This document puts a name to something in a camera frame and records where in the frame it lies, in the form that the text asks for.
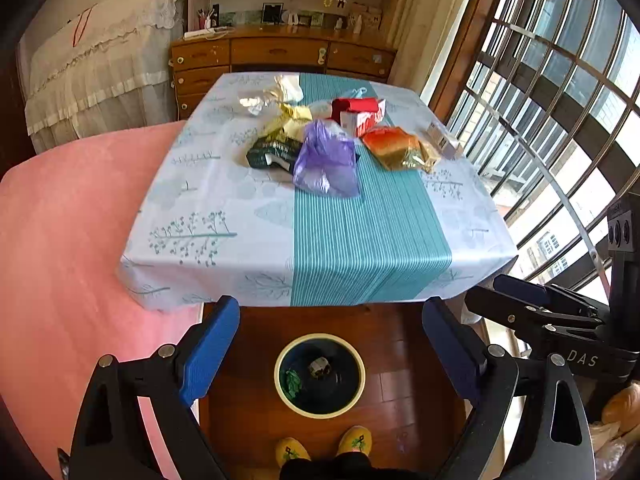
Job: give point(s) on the yellow paper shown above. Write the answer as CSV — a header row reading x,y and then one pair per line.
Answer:
x,y
290,123

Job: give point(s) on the B.Duck strawberry milk carton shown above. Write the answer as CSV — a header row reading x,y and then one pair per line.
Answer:
x,y
358,124

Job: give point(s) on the blue trash bin cream rim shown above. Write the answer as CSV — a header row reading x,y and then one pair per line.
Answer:
x,y
299,353

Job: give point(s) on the yellow knitted slipper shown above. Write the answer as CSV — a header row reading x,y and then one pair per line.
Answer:
x,y
357,439
288,449

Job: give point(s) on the beige carton box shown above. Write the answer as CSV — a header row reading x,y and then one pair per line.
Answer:
x,y
430,156

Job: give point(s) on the person's right hand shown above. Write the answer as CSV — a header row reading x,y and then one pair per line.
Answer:
x,y
618,429

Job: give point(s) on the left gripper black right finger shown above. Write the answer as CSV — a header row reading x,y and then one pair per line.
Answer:
x,y
459,349

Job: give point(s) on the pink bed cover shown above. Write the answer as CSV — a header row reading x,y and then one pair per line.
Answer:
x,y
65,218

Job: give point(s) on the white lace covered furniture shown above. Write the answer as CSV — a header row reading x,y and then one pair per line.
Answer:
x,y
107,70

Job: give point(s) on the metal window grille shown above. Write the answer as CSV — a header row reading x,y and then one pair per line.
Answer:
x,y
544,97

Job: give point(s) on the black gold wrapper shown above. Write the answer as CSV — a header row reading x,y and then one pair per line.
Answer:
x,y
325,378

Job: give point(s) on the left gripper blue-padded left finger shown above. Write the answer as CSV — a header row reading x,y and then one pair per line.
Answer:
x,y
203,348

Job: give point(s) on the black trouser legs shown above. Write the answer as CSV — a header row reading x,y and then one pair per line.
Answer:
x,y
348,466

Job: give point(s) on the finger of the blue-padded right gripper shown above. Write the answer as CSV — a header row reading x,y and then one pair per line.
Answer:
x,y
540,328
520,289

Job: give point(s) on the wooden drawer desk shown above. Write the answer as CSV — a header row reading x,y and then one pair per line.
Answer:
x,y
198,61

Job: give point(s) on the white blue carton box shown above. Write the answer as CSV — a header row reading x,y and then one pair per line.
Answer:
x,y
446,145

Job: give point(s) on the teal and white tablecloth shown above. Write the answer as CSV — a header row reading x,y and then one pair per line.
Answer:
x,y
211,225

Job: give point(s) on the black picture frame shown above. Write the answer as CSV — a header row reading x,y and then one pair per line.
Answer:
x,y
272,13

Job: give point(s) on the purple plastic bag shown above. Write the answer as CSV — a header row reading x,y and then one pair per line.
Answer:
x,y
327,161

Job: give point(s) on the left yellow knitted slipper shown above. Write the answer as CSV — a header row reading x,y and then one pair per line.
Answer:
x,y
288,449

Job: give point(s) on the orange snack bag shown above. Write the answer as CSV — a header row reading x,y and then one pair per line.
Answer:
x,y
395,149

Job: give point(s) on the white tissue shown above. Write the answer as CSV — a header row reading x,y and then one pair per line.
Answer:
x,y
285,89

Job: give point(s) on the right yellow knitted slipper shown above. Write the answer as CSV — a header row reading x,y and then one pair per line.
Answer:
x,y
357,439

